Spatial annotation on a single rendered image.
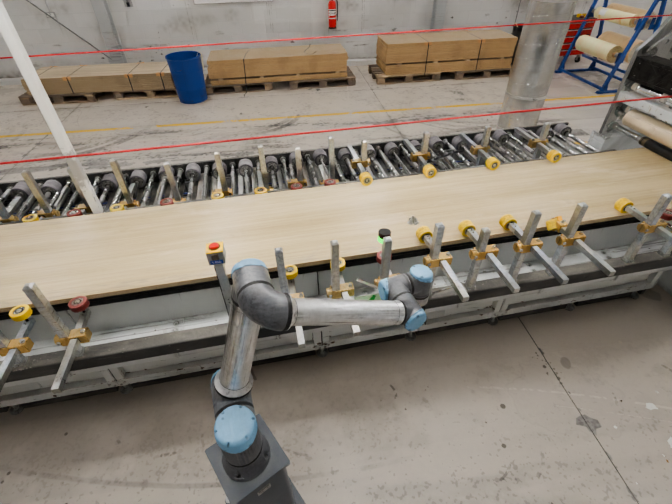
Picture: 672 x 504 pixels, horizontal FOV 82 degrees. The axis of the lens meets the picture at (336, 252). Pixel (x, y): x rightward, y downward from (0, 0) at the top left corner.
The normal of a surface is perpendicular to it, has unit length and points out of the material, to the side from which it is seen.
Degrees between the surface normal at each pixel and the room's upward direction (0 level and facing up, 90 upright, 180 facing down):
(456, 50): 90
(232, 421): 5
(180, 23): 90
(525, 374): 0
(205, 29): 90
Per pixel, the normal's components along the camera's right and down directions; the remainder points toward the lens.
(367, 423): -0.02, -0.76
